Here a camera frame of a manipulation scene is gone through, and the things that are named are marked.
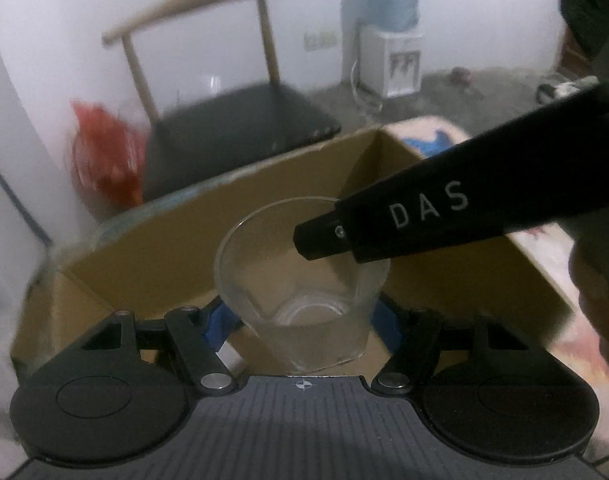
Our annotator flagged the white water dispenser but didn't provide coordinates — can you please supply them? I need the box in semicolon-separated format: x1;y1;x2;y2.
357;27;424;99

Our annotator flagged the white curtain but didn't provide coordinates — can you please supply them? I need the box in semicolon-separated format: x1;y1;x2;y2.
0;5;80;411

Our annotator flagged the red plastic bag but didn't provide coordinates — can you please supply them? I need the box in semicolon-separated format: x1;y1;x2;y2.
69;100;148;206

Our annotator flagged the clear glass cup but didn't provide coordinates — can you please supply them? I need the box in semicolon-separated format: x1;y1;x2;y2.
213;197;391;376

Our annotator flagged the white wall socket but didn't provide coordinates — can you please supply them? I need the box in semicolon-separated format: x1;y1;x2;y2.
303;30;337;52

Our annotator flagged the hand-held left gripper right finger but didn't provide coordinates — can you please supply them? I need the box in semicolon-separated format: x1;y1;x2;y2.
371;299;530;397

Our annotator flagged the brown cardboard box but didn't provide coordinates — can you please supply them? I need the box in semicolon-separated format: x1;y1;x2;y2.
9;127;577;386

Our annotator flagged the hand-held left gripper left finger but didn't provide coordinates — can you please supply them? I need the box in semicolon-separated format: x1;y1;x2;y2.
77;297;241;397

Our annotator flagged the white and grey bundle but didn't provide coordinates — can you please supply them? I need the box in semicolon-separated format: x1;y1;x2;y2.
537;77;600;102

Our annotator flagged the white power cable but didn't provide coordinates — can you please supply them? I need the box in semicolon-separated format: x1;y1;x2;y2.
349;57;385;111

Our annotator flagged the wooden chair with black seat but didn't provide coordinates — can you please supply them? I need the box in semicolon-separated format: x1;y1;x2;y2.
102;0;342;206

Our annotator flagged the printed tablecloth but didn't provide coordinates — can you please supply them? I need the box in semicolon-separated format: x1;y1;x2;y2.
384;115;609;411

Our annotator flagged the person's right hand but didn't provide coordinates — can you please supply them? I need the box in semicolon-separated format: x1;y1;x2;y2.
569;210;609;376

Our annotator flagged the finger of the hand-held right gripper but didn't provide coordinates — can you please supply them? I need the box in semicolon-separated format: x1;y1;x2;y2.
293;207;359;262

